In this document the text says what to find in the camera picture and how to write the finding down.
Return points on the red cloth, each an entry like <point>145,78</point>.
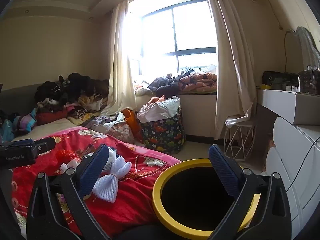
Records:
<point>50,116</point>

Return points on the cream curtain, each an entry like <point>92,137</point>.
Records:
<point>230,55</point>
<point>120,55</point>

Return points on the silver snack wrapper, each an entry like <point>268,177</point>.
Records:
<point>85,150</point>

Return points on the pale lavender garment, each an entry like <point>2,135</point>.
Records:
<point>107,121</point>

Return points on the small yellow box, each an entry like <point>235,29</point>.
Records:
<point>262,86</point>

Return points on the dinosaur print laundry basket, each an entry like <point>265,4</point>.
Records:
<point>162,132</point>

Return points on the orange bag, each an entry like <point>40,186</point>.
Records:
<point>130,122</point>

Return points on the white packet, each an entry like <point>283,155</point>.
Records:
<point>111,158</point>

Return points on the brown patterned blanket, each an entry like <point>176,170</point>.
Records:
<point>80,113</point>

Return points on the pile of dark clothes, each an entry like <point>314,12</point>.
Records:
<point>72,87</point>

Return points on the white vanity desk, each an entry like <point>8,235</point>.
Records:
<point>282,102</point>

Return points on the wavy framed mirror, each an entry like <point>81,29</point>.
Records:
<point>300,47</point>

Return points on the beige mattress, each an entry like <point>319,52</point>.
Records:
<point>42,130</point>

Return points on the red floral blanket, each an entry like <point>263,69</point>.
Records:
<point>130,200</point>

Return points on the beige white garment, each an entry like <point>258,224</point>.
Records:
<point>92,102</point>

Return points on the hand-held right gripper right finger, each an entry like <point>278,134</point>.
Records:
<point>222,165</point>

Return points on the pink orange garment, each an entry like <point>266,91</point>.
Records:
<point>156,100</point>

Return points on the black framed window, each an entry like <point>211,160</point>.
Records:
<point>175,35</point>

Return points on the dark camouflage bag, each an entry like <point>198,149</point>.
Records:
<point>277,78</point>

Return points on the clear cosmetics organizer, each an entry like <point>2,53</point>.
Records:
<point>308,81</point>

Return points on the orange patterned quilt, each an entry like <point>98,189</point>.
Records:
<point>197,82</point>

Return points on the yellow rimmed black trash bin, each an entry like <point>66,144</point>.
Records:
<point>160,187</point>

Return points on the striped blue pink garment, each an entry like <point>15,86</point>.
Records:
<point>22,122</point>

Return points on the green print pillow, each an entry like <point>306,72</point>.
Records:
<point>142,90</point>

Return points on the pink floral bag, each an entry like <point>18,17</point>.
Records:
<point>120,131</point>

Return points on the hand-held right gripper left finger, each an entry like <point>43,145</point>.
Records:
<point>92,170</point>

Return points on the white rounded drawer cabinet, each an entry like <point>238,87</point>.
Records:
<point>287,160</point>

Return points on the grey bed headboard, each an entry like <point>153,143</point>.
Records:
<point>17,97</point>

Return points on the black down jacket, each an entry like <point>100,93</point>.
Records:
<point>162,85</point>

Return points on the white plastic bag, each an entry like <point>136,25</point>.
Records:
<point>160,110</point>

